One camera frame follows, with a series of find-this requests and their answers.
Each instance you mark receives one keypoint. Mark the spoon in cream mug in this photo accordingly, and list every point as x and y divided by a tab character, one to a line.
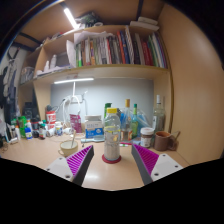
73	137

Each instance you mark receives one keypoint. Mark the blue and white carton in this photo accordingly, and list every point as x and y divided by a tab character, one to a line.
93	128

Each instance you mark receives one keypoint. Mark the slim green glass bottle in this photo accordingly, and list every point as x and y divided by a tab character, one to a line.
134	125

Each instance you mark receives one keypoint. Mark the white wall power outlet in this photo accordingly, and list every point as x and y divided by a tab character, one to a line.
75	99

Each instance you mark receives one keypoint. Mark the black box device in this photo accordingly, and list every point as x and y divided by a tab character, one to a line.
30	110

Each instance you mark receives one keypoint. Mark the white LED light bar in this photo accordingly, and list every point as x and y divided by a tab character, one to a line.
73	80

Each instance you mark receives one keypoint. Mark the small white blue-labelled bottle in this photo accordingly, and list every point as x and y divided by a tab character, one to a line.
58	129

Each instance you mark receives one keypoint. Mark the wooden shelf unit with books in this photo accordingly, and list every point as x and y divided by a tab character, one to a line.
100	50

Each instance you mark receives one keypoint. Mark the clear blue plastic bag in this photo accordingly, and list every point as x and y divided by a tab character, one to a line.
143	118

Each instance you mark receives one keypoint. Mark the black metal frame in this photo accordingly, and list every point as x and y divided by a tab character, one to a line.
26	36

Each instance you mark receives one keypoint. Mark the bright ceiling tube light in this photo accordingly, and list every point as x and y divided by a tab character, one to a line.
70	18

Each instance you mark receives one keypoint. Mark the cream ceramic mug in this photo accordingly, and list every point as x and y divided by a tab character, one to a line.
68	148

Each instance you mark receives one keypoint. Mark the glass bottle with gold cap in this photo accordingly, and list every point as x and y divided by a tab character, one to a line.
126	116

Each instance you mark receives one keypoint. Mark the magenta box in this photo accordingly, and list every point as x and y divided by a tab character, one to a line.
76	123

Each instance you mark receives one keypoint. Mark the tall clear glass bottle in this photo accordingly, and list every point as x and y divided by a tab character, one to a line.
158	116

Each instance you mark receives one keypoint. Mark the brown jar with white lid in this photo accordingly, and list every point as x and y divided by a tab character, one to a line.
146	138

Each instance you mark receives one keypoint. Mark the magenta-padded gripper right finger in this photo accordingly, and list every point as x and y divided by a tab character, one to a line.
156	164

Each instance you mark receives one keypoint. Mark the green jar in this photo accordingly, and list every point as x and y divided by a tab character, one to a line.
22	125

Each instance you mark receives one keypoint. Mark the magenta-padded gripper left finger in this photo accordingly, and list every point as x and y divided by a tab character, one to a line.
71	165

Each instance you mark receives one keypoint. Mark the clear yellow-capped drink bottle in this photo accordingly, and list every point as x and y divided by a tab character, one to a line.
112	136

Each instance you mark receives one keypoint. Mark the red and white canister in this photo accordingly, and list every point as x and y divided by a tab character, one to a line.
50	119

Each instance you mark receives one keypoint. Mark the pale grey oblong case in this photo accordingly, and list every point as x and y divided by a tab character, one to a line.
91	140

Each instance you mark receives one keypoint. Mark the hanging dark clothes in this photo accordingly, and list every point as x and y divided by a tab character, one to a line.
8	83

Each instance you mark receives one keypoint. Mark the brown mug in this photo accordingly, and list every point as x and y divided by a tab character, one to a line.
162	141

